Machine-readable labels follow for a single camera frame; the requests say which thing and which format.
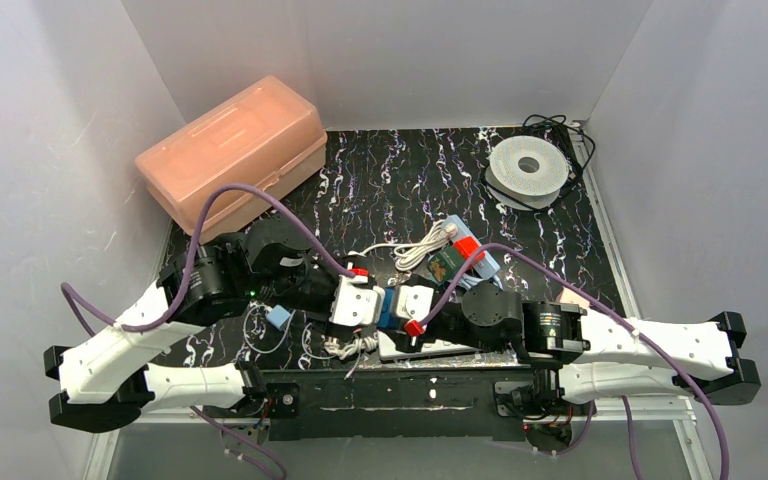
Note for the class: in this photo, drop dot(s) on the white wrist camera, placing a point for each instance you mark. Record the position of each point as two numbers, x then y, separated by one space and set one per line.
413 305
357 302

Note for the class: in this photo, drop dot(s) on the pink translucent storage box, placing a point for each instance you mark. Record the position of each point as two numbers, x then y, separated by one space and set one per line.
267 136

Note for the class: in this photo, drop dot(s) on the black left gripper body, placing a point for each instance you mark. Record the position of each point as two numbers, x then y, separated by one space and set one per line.
317 287

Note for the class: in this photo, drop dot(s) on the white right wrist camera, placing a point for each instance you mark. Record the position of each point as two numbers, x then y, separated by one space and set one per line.
413 305

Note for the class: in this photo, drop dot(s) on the dark green cube adapter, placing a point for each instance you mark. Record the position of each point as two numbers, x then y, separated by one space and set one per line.
444 264

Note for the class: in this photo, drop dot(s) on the blue cube adapter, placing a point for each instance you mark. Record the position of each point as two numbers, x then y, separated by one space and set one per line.
388 318

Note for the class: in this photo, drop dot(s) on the red cube plug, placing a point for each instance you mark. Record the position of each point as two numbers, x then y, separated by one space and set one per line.
466 246

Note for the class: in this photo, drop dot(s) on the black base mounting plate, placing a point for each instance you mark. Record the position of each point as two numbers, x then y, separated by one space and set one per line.
390 403

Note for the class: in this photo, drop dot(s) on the white LED strip reel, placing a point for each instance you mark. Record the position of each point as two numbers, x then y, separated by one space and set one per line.
526 173

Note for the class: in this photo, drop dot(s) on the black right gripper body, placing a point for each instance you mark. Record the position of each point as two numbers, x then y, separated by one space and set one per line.
445 316

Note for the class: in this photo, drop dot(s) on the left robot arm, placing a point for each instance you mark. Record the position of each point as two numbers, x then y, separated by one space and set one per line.
111 379

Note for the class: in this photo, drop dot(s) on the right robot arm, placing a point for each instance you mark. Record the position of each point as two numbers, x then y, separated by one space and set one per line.
578 354

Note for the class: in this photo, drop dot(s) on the large white power strip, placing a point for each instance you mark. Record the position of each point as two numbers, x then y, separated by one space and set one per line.
392 350

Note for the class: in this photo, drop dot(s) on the light blue charger plug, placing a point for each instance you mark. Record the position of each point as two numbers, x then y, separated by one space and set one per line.
279 317

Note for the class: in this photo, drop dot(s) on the light blue power strip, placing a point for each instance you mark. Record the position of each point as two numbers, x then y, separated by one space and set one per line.
485 266

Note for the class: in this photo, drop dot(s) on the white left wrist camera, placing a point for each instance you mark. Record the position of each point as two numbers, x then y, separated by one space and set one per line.
357 302

